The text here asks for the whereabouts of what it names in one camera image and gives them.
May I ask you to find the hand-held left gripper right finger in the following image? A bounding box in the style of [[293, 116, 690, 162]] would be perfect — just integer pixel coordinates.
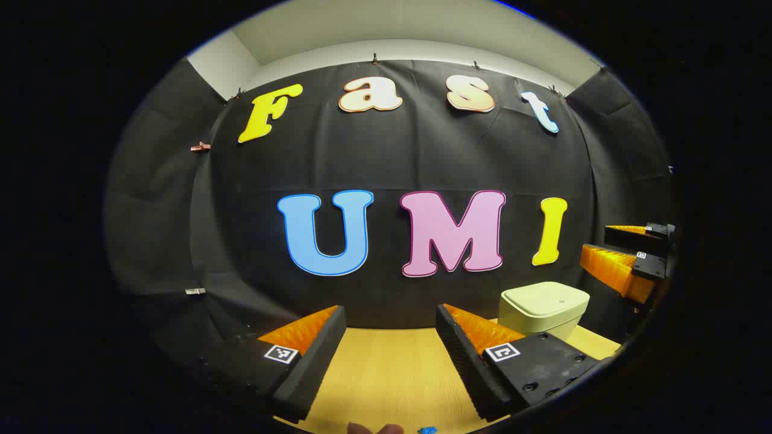
[[435, 304, 602, 422]]

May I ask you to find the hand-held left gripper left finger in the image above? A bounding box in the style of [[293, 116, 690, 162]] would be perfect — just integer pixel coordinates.
[[196, 305, 347, 424]]

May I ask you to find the pale green desktop garbage bin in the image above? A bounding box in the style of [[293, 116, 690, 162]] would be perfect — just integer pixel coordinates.
[[498, 281, 591, 341]]

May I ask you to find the wooden desktop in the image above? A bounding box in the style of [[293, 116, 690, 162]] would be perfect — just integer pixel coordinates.
[[274, 319, 622, 434]]

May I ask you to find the black backdrop cloth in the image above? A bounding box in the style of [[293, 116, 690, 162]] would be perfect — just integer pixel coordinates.
[[104, 57, 675, 386]]

